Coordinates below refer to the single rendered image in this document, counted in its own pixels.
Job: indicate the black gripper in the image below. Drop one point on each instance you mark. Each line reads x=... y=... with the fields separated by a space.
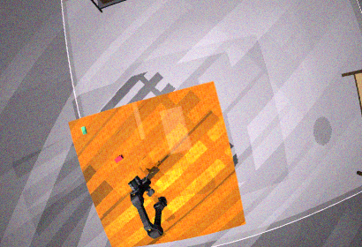
x=149 y=191

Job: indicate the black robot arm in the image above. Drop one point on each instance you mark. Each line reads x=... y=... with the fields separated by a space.
x=137 y=200

